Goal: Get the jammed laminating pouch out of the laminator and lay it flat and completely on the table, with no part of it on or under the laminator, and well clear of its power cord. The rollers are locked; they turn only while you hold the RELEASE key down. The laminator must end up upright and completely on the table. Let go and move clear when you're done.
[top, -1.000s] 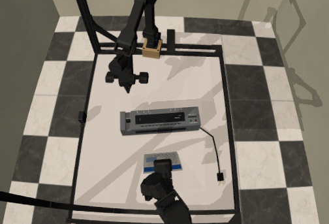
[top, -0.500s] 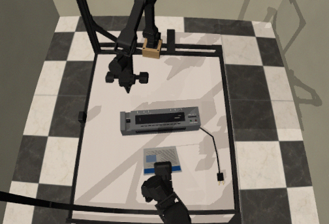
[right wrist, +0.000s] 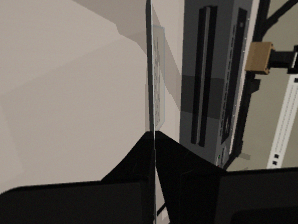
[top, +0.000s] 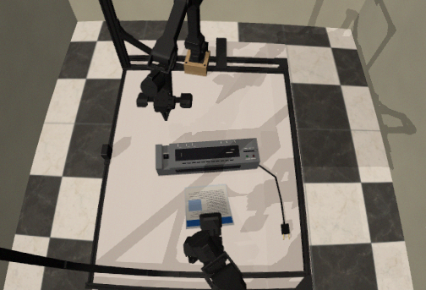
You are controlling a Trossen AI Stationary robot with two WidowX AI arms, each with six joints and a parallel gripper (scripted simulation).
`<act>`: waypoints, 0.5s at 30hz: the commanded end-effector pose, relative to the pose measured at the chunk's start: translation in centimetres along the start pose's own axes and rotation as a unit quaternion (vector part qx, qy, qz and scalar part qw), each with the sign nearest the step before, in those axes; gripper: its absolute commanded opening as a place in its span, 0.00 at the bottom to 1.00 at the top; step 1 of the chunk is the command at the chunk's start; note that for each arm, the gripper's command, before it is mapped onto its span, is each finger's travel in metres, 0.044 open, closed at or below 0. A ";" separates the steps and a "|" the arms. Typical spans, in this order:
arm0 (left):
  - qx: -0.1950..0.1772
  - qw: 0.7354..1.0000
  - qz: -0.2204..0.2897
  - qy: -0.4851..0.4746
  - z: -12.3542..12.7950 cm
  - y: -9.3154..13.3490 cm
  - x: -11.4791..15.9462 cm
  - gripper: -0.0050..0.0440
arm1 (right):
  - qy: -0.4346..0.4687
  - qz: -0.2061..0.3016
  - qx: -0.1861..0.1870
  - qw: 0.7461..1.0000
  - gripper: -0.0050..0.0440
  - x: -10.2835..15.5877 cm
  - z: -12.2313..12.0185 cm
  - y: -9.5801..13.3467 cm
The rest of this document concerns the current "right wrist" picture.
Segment white laminated sheet with blue panel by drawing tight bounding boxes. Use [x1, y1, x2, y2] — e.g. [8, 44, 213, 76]
[146, 0, 165, 224]

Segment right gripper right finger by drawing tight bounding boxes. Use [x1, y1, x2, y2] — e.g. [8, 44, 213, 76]
[155, 131, 298, 224]

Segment dark grey laminator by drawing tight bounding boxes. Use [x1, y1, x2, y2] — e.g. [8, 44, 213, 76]
[179, 0, 253, 169]

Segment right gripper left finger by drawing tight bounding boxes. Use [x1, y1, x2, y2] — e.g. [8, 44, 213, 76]
[0, 131, 155, 224]

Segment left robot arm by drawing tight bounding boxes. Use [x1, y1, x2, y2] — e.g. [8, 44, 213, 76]
[267, 45, 298, 74]

